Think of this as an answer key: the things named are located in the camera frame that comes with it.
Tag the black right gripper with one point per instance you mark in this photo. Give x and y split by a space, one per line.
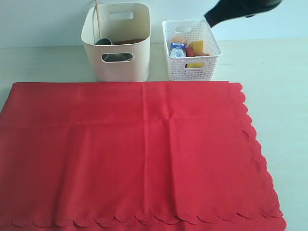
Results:
229 9

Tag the yellow cheese wedge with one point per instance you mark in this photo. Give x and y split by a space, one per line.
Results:
197 46

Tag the red sausage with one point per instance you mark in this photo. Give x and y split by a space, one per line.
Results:
189 52

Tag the brown egg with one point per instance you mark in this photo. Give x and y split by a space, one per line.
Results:
179 39

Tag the small milk carton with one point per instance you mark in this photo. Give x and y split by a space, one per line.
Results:
177 50

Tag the yellow lemon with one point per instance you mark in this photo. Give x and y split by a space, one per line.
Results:
196 65

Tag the brown wooden plate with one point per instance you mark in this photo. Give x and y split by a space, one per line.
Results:
131 41

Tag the stainless steel cup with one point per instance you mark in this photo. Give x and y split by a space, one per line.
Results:
113 57

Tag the wooden chopstick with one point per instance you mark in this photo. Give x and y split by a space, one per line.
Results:
98 18

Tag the red tablecloth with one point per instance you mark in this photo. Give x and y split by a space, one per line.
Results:
133 156

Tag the orange fried chicken piece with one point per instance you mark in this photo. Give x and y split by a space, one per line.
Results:
199 53

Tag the white lattice plastic basket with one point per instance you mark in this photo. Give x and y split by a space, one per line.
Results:
192 30

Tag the cream plastic bin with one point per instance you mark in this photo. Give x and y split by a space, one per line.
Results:
119 22

